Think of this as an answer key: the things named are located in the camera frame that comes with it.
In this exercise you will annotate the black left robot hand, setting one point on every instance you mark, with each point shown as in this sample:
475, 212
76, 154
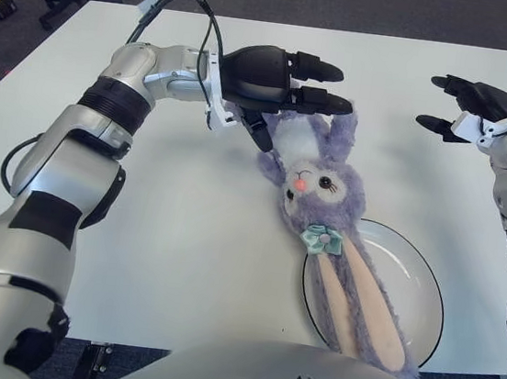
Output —
258, 77

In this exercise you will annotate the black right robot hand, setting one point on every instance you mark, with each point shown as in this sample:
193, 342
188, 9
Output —
491, 100

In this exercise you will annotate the purple plush bunny doll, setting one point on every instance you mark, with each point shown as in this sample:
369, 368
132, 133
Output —
326, 198

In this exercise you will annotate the white plate black rim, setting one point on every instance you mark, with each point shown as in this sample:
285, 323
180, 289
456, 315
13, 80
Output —
424, 307

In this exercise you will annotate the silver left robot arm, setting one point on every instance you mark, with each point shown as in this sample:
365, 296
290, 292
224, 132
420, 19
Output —
53, 165

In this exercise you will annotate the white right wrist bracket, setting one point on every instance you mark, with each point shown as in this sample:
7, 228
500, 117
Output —
467, 125

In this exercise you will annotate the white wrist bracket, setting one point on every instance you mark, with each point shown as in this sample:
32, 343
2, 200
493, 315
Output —
218, 118
467, 125

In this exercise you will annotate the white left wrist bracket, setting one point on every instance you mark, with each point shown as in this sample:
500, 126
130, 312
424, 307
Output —
218, 118

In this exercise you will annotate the black table bracket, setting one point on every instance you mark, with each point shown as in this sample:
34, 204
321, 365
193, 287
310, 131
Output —
93, 364

